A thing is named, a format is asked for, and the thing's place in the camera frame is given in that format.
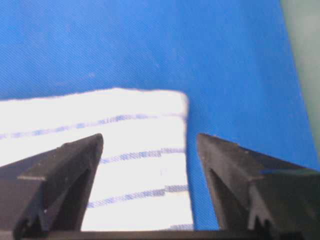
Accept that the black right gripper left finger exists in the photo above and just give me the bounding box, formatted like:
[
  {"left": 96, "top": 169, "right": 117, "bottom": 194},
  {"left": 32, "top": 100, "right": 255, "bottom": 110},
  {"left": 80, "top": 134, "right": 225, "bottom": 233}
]
[{"left": 0, "top": 133, "right": 104, "bottom": 240}]

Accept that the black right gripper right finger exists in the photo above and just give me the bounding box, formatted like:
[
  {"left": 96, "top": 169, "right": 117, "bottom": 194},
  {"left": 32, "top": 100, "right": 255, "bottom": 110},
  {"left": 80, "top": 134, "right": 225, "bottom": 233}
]
[{"left": 196, "top": 133, "right": 320, "bottom": 240}]

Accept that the white blue striped towel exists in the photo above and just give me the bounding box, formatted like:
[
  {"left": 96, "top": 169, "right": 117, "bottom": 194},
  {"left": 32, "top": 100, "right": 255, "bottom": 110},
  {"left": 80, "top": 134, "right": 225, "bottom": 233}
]
[{"left": 0, "top": 88, "right": 194, "bottom": 231}]

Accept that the blue table cloth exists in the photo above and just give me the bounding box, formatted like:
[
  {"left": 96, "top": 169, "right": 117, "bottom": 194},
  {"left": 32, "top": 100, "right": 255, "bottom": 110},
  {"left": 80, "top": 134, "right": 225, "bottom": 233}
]
[{"left": 0, "top": 0, "right": 320, "bottom": 230}]

